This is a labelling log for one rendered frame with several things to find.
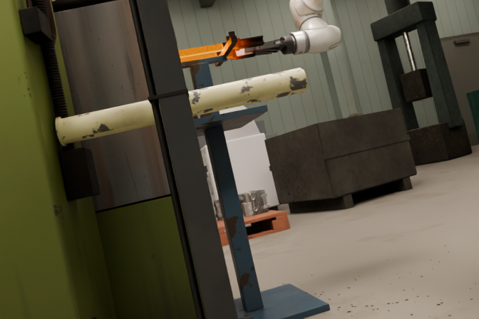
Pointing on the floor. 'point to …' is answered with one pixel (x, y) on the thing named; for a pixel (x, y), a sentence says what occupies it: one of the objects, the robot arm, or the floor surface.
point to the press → (441, 90)
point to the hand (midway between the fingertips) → (243, 51)
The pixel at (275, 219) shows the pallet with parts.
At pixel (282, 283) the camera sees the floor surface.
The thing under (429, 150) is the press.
